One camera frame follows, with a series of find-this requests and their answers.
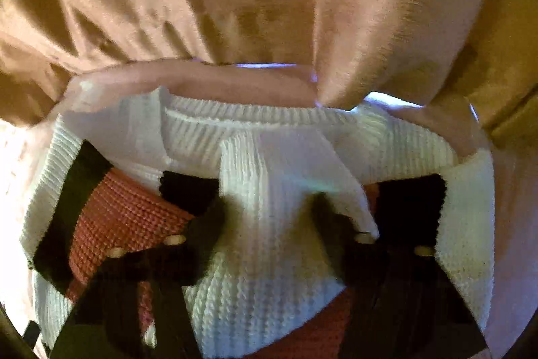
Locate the white black red knitted sweater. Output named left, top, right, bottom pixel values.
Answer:
left=19, top=87, right=497, bottom=359

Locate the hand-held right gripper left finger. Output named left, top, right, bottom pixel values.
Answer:
left=54, top=195, right=231, bottom=359

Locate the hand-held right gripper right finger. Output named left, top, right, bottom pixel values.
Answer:
left=311, top=194, right=484, bottom=359

